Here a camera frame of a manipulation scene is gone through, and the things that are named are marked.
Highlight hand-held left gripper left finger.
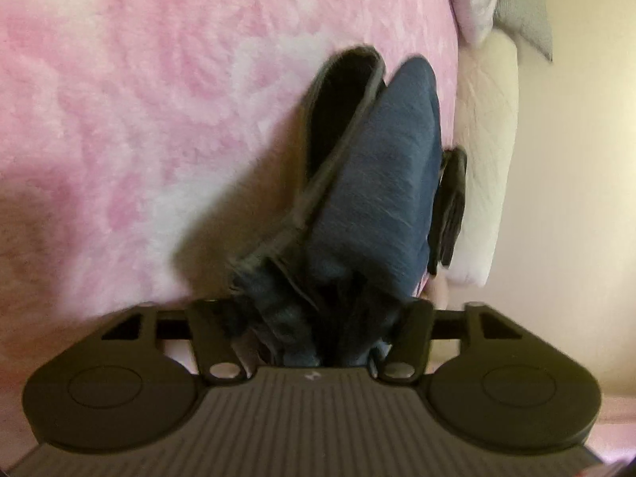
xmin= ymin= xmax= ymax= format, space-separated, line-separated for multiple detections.
xmin=101 ymin=299 xmax=250 ymax=386

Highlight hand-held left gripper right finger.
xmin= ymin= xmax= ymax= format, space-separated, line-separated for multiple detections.
xmin=369 ymin=299 xmax=528 ymax=385

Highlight blue jeans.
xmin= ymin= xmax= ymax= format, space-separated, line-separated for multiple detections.
xmin=226 ymin=46 xmax=444 ymax=369

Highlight white mattress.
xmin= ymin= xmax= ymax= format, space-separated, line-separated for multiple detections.
xmin=427 ymin=26 xmax=520 ymax=289

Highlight grey pillow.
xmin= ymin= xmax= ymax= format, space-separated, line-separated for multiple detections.
xmin=493 ymin=0 xmax=555 ymax=63

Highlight pink rose blanket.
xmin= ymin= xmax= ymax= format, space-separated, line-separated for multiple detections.
xmin=0 ymin=0 xmax=460 ymax=463

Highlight black clothes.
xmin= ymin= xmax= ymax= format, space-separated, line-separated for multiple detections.
xmin=427 ymin=146 xmax=469 ymax=277

